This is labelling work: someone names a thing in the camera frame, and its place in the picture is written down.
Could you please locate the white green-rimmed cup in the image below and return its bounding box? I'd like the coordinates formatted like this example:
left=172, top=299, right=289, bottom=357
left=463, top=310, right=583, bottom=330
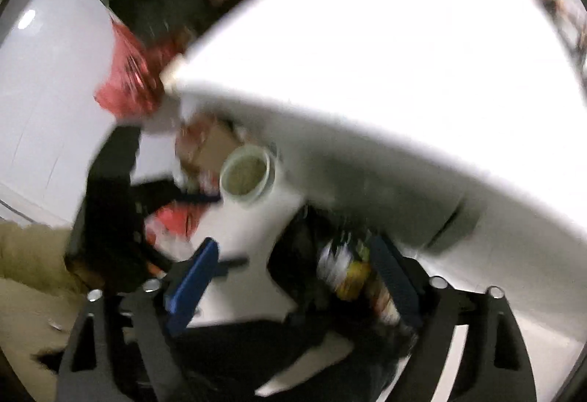
left=219, top=145, right=276, bottom=205

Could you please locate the red plastic bag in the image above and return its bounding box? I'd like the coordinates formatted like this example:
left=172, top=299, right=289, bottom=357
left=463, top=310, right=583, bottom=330
left=94, top=20, right=185, bottom=120

